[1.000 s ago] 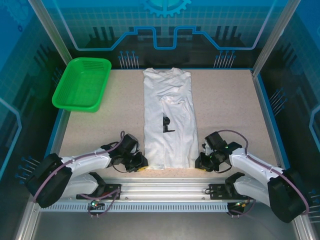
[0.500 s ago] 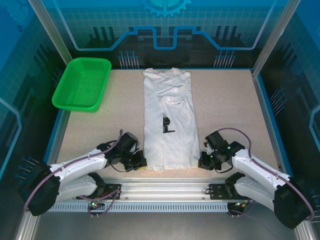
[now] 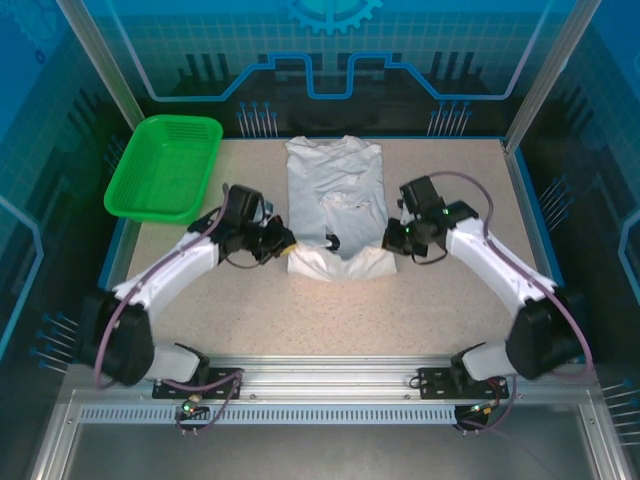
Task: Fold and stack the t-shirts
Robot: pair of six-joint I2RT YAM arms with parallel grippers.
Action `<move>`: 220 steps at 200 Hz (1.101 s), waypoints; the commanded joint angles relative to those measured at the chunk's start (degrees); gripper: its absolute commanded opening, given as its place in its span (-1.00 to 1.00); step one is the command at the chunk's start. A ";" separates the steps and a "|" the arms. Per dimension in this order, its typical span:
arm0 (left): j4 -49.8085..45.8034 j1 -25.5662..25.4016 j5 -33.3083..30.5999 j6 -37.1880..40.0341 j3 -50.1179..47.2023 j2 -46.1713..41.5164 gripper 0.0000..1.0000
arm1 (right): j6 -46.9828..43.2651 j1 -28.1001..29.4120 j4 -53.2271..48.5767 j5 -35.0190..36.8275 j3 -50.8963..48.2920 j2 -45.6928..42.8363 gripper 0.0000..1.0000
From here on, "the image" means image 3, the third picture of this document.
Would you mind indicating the white t-shirt with robot print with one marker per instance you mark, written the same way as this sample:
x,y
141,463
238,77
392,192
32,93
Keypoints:
x,y
340,170

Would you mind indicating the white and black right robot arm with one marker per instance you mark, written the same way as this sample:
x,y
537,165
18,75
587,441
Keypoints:
x,y
500,265

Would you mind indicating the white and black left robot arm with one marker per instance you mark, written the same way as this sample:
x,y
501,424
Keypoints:
x,y
165,270

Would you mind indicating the green plastic basket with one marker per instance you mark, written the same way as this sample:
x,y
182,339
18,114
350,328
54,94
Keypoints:
x,y
160,170

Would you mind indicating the small connector with green light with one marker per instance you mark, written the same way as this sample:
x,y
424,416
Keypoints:
x,y
189,407
482,410

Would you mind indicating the steel shelf plate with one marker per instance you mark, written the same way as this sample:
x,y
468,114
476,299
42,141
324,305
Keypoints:
x,y
325,455

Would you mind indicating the aluminium table side rail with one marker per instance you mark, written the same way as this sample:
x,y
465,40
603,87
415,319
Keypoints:
x,y
531,210

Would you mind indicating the aluminium mounting rail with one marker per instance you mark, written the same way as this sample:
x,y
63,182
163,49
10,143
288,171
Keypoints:
x,y
325,375

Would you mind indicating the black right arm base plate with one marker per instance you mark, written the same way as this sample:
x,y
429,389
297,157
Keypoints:
x,y
432,385

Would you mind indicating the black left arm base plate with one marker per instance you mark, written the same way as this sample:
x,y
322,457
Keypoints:
x,y
170,391

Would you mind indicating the aluminium frame post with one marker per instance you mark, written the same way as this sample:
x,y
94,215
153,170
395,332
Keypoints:
x,y
550,75
102,65

